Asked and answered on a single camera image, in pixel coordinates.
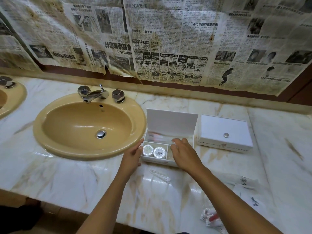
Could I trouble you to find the person's right hand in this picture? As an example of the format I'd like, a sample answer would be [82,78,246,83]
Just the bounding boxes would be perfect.
[170,138,206,175]

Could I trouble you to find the person's left hand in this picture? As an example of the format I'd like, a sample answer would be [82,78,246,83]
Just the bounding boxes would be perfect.
[119,138,145,178]

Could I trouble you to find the small round white jar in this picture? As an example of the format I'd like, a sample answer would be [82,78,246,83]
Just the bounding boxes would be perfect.
[153,146,166,159]

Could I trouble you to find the pile of toothbrush kits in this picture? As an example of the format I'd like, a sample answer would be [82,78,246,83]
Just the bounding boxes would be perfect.
[146,131,194,145]

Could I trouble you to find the white box with round knob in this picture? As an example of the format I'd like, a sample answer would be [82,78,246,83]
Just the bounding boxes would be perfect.
[140,108,199,168]
[197,114,254,153]

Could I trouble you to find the red item packet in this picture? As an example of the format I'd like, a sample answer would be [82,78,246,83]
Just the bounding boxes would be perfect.
[200,207,228,232]

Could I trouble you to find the person's left forearm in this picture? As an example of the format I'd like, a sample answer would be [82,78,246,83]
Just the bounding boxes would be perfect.
[75,168,132,234]

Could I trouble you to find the person's right forearm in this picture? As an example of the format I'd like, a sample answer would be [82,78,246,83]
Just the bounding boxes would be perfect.
[195,165,283,234]

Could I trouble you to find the beige oval sink basin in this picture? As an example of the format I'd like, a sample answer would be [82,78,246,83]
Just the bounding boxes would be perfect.
[33,92,147,161]
[0,81,28,120]

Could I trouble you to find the chrome faceted faucet knob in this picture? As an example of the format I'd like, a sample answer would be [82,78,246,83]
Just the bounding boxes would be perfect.
[0,76,16,89]
[112,89,126,104]
[77,85,91,98]

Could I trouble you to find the chrome faucet spout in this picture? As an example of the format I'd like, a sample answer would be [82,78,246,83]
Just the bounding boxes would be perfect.
[83,84,110,104]

